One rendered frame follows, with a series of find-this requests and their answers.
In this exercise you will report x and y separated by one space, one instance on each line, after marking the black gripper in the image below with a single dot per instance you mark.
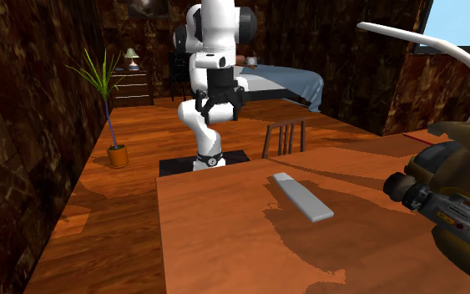
221 81

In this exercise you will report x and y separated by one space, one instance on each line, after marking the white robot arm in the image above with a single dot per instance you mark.
212 28

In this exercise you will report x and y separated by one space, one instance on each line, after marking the dark wooden chair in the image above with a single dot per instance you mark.
285 124

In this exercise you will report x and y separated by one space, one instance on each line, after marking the dark robot stand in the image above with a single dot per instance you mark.
177 165

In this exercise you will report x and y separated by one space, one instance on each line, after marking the bed with blue cover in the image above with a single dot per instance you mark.
287 79

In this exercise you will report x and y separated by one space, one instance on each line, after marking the dark chest of drawers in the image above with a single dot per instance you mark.
130 87

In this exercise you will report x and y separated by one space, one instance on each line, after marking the green plant in orange pot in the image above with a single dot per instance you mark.
117 156

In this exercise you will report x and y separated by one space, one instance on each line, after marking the grey flat remote control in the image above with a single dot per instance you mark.
303 198

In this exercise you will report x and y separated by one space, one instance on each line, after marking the wooden table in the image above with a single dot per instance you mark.
218 244

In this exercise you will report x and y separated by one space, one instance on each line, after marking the white curved horn-shaped object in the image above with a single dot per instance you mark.
462 51

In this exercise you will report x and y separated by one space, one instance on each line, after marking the window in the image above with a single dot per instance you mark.
458 20

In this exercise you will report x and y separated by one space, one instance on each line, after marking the dark wall picture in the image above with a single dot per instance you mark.
149 7

